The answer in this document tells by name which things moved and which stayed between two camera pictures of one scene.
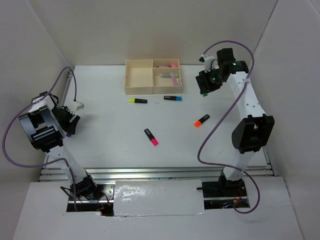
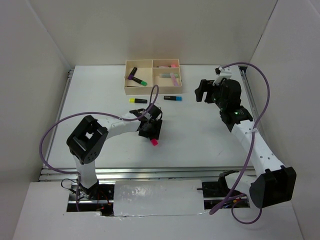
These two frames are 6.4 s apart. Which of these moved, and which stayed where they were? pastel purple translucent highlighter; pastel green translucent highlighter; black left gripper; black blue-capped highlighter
Moved: black left gripper
Stayed: pastel green translucent highlighter; pastel purple translucent highlighter; black blue-capped highlighter
